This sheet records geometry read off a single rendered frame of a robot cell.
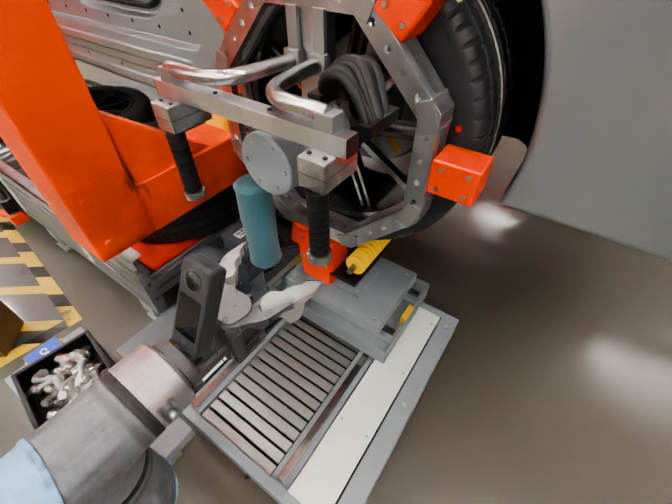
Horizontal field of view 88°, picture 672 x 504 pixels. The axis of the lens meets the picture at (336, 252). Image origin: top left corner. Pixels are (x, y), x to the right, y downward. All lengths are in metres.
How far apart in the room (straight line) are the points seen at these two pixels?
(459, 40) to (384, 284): 0.85
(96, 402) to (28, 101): 0.66
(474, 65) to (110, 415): 0.69
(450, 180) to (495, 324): 1.01
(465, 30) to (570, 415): 1.23
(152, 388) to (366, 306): 0.89
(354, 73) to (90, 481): 0.56
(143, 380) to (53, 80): 0.68
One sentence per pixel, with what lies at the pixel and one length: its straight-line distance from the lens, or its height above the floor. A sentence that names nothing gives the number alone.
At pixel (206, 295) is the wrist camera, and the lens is 0.40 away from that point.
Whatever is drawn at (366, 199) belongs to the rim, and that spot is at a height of 0.66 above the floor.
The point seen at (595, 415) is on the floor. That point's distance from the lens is 1.54.
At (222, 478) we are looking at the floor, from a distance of 1.27.
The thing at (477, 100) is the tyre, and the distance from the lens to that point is 0.70.
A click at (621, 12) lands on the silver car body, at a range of 0.71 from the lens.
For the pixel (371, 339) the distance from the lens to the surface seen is 1.24.
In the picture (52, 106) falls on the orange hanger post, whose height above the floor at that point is 0.91.
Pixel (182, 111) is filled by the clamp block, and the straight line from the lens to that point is 0.74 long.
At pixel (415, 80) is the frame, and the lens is 0.63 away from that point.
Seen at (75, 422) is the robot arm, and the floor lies 0.85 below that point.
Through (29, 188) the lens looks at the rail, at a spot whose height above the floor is 0.39.
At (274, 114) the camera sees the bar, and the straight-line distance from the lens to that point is 0.56.
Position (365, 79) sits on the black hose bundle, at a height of 1.02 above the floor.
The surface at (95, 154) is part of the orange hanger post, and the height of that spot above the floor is 0.79.
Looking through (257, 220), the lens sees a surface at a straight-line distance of 0.87.
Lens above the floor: 1.19
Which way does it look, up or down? 44 degrees down
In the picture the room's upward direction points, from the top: straight up
